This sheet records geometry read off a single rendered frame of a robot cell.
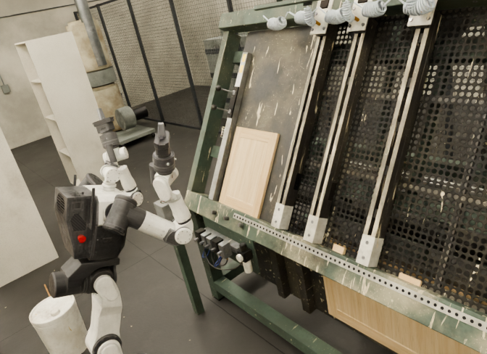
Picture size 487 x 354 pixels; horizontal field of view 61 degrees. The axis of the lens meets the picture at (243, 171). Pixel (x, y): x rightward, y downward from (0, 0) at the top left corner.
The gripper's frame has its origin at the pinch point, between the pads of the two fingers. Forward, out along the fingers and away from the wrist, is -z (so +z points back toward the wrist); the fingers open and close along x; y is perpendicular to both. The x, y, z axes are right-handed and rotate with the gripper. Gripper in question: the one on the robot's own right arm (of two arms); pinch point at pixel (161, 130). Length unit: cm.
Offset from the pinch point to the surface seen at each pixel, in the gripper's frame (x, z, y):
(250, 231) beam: 26, 76, 41
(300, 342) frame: -6, 133, 69
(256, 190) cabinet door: 42, 61, 46
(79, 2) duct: 605, 65, -178
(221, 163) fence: 74, 61, 28
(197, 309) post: 51, 170, 10
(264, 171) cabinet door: 45, 50, 51
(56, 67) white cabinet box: 386, 103, -163
